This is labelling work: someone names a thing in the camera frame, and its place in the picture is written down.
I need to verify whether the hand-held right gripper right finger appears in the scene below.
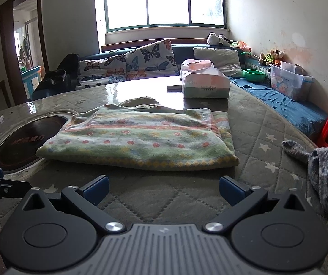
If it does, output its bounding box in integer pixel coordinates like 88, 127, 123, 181
204, 176, 308, 233

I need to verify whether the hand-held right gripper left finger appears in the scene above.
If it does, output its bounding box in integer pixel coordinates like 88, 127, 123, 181
21, 175, 126, 234

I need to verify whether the patterned pastel garment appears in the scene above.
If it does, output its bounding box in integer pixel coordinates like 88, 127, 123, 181
36, 97, 239, 171

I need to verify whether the dark clothes pile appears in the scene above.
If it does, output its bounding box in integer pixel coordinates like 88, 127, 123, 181
32, 53, 80, 101

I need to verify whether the round black induction cooktop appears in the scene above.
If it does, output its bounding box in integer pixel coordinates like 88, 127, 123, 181
0, 112, 70, 175

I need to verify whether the grey knitted sock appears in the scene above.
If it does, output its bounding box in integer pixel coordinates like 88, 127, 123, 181
307, 147, 328, 215
281, 140, 311, 164

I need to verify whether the blue and white bin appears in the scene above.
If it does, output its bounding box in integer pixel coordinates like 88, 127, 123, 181
21, 66, 42, 99

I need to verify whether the blue bed sheet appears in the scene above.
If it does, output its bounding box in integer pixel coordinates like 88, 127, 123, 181
228, 76, 328, 141

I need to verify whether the white tissue box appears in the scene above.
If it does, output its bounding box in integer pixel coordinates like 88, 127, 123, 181
181, 69, 230, 99

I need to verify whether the green bowl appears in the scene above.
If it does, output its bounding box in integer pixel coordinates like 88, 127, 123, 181
243, 69, 267, 82

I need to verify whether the butterfly print cushion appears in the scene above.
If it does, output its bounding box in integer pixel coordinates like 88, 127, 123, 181
124, 38, 179, 81
77, 54, 128, 89

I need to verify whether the clear plastic storage box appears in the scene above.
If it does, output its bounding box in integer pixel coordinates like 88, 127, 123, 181
268, 61, 313, 101

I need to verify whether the grey cushion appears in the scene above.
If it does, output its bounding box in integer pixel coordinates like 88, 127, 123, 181
193, 47, 243, 78

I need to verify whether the pink tissue pack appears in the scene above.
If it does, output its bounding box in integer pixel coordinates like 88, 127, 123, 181
180, 59, 214, 76

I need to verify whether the brown plush toy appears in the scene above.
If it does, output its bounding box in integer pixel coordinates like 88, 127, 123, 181
258, 52, 273, 66

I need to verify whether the orange plush toy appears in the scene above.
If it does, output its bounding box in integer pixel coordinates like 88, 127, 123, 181
270, 49, 285, 65

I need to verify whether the pink plush toy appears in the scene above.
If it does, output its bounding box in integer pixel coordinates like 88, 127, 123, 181
233, 41, 252, 53

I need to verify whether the teal sofa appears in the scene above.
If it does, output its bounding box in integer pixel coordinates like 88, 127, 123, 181
32, 44, 328, 142

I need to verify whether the black and white plush toy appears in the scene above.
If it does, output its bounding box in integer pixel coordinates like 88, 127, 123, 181
207, 32, 231, 46

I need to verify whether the large window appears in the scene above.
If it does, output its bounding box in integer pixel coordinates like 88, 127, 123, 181
102, 0, 226, 32

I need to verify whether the dark wooden door frame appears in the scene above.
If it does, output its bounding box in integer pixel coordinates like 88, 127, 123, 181
0, 0, 50, 104

